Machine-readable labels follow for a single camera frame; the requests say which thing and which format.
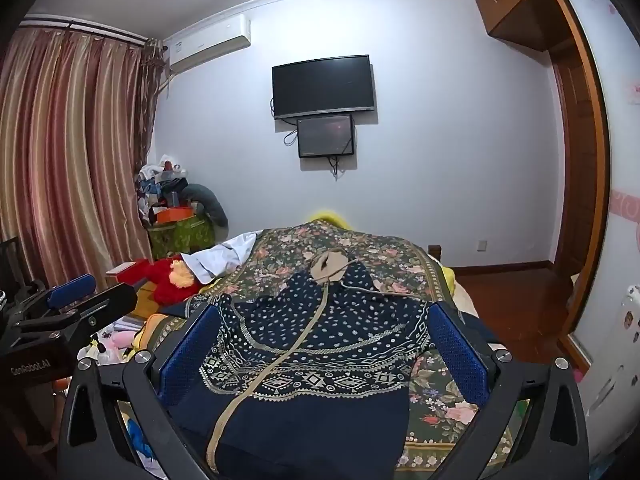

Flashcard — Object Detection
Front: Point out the navy patterned hooded sweater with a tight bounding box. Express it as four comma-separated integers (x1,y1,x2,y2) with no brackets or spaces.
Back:
167,253,433,479

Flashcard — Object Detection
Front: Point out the pile of clutter clothes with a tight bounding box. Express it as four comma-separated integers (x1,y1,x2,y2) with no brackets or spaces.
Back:
134,155,188,224

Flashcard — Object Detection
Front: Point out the red plush toy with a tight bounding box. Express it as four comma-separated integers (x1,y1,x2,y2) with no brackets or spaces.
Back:
110,255,202,307

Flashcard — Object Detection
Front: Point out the green floral bedspread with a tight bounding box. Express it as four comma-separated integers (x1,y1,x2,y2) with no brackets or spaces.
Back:
150,219,532,474

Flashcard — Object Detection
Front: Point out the orange box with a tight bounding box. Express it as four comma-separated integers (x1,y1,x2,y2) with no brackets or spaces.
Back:
156,206,194,224

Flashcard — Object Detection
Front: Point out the white cloth on bed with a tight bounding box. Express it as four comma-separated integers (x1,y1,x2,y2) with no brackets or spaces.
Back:
181,231,262,285

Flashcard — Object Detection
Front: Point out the white sticker door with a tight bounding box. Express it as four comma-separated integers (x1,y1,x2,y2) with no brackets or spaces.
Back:
570,0,639,454

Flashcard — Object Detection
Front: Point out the grey pillow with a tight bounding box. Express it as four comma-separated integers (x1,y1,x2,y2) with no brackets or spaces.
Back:
179,183,229,229

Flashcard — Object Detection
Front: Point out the striped pink curtain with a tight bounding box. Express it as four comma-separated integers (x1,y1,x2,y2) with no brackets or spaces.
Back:
1,27,164,288

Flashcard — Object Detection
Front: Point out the small black monitor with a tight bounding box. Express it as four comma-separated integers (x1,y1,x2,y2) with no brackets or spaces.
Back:
297,114,355,158

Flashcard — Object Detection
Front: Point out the white air conditioner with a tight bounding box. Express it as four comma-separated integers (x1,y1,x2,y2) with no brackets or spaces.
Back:
169,14,250,74

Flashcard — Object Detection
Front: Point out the brown wooden wardrobe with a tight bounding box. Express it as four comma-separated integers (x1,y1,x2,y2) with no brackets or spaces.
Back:
475,0,610,367

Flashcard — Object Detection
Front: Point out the wall mounted black television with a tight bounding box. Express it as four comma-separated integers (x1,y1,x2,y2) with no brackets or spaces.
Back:
271,54,375,119

